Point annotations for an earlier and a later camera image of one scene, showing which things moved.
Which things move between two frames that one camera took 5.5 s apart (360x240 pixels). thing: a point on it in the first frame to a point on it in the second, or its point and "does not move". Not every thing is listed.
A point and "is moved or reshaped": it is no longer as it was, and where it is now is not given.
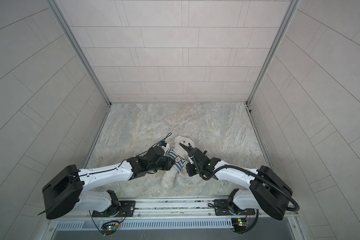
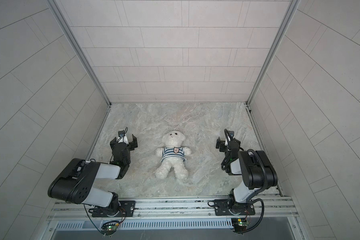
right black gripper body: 190,169 to 228,158
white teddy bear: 179,178 is moved or reshaped
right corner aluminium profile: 292,7 does not move
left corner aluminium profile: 54,5 does not move
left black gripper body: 162,164 to 126,163
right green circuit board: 239,224 does not move
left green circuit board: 109,227 does not move
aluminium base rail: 195,209 does not move
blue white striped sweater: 180,164 is moved or reshaped
